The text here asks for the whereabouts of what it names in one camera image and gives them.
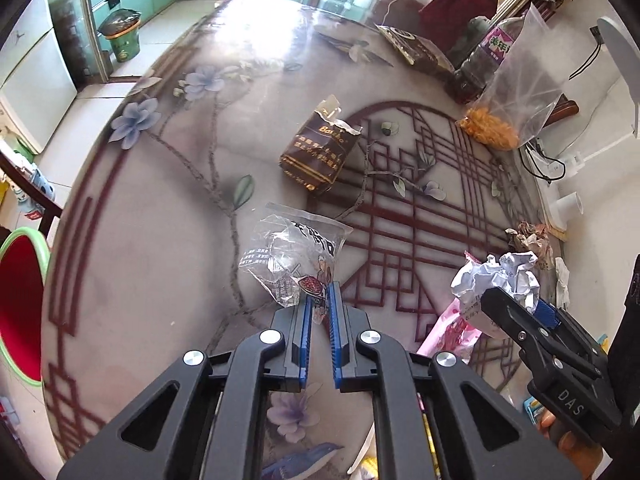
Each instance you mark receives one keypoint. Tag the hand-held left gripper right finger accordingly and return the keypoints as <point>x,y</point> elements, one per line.
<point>337,340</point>

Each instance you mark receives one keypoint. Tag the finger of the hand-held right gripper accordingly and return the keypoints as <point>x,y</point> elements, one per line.
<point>510,312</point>
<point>547,315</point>

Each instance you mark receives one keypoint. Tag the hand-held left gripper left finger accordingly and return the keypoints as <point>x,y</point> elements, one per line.
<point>302,345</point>

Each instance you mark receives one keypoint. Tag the white paper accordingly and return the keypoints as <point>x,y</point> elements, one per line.
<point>500,275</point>

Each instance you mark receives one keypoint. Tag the pink snack box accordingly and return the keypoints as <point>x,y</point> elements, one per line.
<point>450,330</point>

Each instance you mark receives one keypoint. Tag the brown paper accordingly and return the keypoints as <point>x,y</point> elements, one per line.
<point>530,237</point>

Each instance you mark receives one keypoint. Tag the clear plastic wrapper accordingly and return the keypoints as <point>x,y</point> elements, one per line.
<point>295,250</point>

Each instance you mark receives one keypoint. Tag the brown cigarette packet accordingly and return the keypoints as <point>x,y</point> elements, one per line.
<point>315,155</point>

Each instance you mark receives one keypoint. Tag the red bucket with green rim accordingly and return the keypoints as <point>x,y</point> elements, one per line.
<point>20,310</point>

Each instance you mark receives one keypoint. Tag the person's right hand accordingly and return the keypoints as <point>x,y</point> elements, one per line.
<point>575,460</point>

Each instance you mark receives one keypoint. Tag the white tissue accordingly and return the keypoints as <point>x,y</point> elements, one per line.
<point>561,280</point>

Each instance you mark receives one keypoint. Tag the teal box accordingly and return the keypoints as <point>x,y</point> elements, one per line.
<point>532,407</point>

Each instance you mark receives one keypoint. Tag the plain dark wooden chair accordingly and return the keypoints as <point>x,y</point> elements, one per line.
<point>565,107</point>

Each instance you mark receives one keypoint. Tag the zip bag of orange snacks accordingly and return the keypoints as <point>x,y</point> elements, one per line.
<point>520,75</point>

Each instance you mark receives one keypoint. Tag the dark drink bottle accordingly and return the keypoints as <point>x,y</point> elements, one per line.
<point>500,42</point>

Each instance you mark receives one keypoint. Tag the black snack bag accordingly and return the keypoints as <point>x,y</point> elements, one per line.
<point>425,52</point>

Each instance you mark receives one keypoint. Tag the black plug adapter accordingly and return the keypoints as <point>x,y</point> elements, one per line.
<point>596,34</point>

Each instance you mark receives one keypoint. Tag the blue pack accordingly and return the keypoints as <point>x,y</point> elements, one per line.
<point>42,190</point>

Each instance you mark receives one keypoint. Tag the maroon garment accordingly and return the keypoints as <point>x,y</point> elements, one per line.
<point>460,5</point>

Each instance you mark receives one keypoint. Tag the carved dark wooden chair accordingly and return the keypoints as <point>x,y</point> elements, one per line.
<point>30,185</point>

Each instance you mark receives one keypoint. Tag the green kitchen waste bin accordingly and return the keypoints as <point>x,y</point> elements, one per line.
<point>122,42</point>

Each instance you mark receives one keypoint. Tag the white fridge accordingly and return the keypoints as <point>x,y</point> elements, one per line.
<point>35,75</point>

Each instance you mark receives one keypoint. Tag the glass sliding door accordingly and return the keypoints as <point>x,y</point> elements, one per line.
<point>75,20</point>

